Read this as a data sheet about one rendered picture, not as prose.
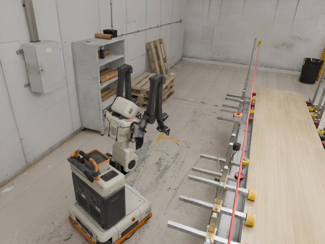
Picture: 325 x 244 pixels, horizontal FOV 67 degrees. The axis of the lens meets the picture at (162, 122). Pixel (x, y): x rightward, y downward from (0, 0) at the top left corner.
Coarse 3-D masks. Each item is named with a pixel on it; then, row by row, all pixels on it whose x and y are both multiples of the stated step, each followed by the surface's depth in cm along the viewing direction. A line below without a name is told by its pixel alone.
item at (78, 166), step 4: (76, 156) 222; (68, 160) 212; (72, 160) 211; (76, 160) 220; (72, 164) 211; (76, 164) 207; (80, 164) 215; (76, 168) 213; (80, 168) 202; (84, 168) 211; (80, 172) 214; (84, 172) 200; (88, 172) 208; (92, 172) 204; (96, 172) 204; (84, 176) 217; (88, 176) 205; (92, 176) 206; (96, 176) 205; (92, 180) 210
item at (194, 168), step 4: (192, 168) 224; (196, 168) 223; (200, 168) 223; (200, 172) 223; (204, 172) 221; (208, 172) 220; (212, 172) 219; (216, 172) 219; (216, 176) 218; (220, 176) 217; (228, 176) 215; (232, 176) 216; (232, 180) 214; (236, 180) 212
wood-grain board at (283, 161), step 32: (256, 96) 387; (288, 96) 393; (256, 128) 290; (288, 128) 294; (256, 160) 232; (288, 160) 234; (320, 160) 237; (288, 192) 195; (320, 192) 197; (256, 224) 166; (288, 224) 167; (320, 224) 168
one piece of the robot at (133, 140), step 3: (132, 138) 235; (135, 138) 237; (138, 138) 238; (141, 138) 241; (132, 141) 235; (135, 141) 238; (138, 141) 239; (141, 141) 243; (138, 144) 241; (141, 144) 244; (138, 147) 242
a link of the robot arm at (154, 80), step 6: (150, 78) 212; (156, 78) 209; (150, 84) 213; (156, 84) 213; (150, 90) 214; (156, 90) 216; (150, 96) 215; (150, 102) 217; (150, 108) 219; (144, 114) 225; (150, 114) 220; (150, 120) 220
